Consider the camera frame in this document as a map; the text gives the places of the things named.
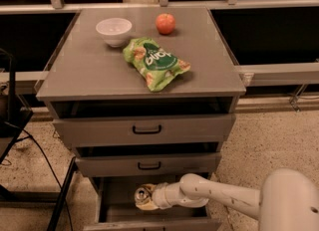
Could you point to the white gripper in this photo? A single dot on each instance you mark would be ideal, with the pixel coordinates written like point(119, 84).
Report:
point(159, 195)

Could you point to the silver green 7up can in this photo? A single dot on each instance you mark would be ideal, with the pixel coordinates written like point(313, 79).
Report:
point(142, 197)

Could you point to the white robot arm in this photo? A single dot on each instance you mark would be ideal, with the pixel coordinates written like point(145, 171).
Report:
point(286, 201)

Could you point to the grey bottom drawer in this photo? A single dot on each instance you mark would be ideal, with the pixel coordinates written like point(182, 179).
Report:
point(117, 210)

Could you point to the grey drawer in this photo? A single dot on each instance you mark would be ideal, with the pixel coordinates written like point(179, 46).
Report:
point(149, 159)
point(117, 210)
point(142, 121)

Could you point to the grey middle drawer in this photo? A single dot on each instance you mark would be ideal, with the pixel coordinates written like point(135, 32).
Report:
point(149, 159)

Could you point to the grey top drawer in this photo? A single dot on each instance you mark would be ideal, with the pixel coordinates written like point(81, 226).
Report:
point(142, 121)

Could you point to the grey drawer cabinet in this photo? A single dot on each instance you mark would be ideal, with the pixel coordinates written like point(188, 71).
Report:
point(87, 69)

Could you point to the green chip bag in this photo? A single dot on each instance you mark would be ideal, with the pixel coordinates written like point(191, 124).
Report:
point(157, 66)

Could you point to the white bowl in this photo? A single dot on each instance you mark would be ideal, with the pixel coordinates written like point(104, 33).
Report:
point(114, 31)

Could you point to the red apple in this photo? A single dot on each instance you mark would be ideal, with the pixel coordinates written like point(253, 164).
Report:
point(165, 23)

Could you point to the metal window railing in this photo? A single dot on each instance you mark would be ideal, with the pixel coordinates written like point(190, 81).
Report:
point(275, 42)

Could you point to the black stand frame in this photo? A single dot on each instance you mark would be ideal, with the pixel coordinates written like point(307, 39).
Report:
point(9, 118)

